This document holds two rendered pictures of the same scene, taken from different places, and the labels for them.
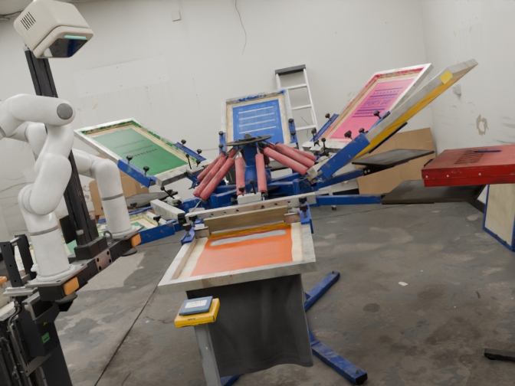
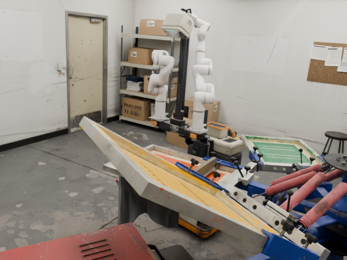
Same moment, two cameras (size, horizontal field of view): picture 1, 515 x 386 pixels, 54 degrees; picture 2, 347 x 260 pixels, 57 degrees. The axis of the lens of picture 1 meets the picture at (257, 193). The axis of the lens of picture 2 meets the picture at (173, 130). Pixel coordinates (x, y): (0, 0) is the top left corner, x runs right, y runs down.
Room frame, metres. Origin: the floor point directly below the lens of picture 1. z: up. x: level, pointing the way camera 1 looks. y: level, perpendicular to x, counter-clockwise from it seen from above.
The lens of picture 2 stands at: (2.96, -1.79, 1.87)
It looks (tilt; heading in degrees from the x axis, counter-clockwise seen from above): 16 degrees down; 115
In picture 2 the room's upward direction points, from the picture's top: 4 degrees clockwise
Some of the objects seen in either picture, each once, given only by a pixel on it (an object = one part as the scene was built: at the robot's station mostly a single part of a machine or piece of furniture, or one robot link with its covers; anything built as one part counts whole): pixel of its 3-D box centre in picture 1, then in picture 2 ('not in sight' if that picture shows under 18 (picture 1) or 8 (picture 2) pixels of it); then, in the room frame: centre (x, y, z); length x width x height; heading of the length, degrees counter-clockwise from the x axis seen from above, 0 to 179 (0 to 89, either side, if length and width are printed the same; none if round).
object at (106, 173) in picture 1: (106, 178); (201, 101); (2.08, 0.60, 1.37); 0.13 x 0.10 x 0.16; 27
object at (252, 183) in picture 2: not in sight; (253, 187); (2.68, 0.04, 1.02); 0.17 x 0.06 x 0.05; 174
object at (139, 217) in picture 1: (114, 217); (289, 149); (2.79, 0.82, 1.05); 1.08 x 0.61 x 0.23; 114
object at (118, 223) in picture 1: (113, 215); (199, 119); (2.08, 0.61, 1.21); 0.16 x 0.13 x 0.15; 73
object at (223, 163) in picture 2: (193, 236); (222, 165); (2.38, 0.35, 0.98); 0.30 x 0.05 x 0.07; 174
